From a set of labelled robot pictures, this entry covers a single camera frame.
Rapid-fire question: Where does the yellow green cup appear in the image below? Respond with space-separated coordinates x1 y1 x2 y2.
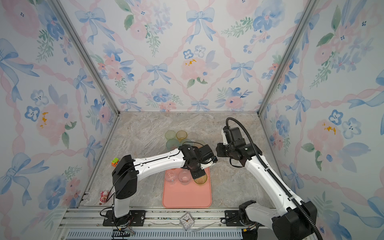
194 140 206 148

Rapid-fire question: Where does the teal textured cup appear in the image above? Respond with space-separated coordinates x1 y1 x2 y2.
180 139 193 146
166 139 180 151

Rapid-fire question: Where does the clear frosted cup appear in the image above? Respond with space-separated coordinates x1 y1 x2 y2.
188 132 199 142

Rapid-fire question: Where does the clear textured cup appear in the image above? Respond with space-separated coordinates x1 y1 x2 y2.
178 169 192 185

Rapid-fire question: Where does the small clear glass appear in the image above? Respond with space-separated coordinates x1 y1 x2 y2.
165 170 178 185

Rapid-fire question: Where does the bright green glass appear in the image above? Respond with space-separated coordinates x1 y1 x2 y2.
194 175 208 185

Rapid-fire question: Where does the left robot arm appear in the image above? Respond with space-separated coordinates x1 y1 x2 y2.
112 144 218 219

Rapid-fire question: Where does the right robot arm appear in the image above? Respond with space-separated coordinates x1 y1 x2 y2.
216 143 322 240

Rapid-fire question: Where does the pink rectangular tray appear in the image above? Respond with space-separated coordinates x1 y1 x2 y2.
160 149 212 209

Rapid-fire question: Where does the amber yellow cup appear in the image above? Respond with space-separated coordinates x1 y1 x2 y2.
176 130 188 142

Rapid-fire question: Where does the light green textured cup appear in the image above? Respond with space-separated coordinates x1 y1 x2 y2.
165 130 176 140

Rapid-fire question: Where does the small white clock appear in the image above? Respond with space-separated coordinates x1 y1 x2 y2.
179 212 195 231

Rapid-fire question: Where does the orange green toy block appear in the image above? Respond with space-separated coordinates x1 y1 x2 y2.
111 158 120 167

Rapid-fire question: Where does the pink bear figurine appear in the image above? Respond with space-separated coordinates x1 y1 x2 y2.
99 191 110 205

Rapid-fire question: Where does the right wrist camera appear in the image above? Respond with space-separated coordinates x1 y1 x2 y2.
223 127 246 147

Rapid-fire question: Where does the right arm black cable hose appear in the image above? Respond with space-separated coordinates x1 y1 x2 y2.
225 117 323 240

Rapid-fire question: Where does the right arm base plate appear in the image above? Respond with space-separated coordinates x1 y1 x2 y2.
224 209 267 228

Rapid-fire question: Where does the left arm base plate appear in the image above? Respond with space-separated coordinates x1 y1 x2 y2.
103 210 146 227

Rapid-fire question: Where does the aluminium front rail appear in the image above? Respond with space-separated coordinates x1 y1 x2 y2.
53 206 276 240

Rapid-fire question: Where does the right corner aluminium post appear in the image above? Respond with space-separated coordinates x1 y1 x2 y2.
257 0 318 118

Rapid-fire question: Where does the corner aluminium post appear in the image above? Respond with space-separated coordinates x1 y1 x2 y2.
257 0 318 118
48 0 120 116

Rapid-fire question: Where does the left corner aluminium post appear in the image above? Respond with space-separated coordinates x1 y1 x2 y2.
48 0 120 116

